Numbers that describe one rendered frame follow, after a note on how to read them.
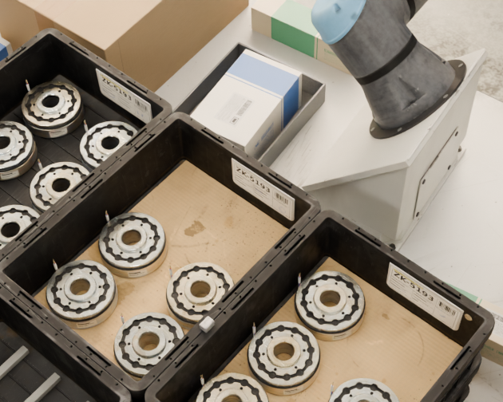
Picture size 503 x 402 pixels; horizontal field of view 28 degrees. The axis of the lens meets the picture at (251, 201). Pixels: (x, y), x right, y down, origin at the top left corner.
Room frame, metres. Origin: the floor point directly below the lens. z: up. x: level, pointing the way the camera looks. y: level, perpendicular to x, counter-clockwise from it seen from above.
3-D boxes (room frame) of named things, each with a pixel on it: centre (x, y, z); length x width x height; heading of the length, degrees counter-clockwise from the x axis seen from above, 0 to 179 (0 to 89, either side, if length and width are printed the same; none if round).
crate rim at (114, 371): (0.81, 0.14, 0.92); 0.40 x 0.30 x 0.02; 138
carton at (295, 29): (1.42, -0.13, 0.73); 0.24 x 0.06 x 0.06; 54
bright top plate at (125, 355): (0.68, 0.15, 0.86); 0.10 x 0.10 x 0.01
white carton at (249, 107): (1.20, 0.00, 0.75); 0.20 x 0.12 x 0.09; 147
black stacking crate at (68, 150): (1.01, 0.36, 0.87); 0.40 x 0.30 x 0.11; 138
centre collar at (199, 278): (0.76, 0.08, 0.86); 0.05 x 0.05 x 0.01
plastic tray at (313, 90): (1.21, 0.01, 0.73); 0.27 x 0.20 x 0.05; 144
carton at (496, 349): (0.78, -0.31, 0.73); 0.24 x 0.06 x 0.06; 57
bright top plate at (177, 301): (0.76, 0.08, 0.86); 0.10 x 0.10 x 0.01
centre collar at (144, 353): (0.68, 0.15, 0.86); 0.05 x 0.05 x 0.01
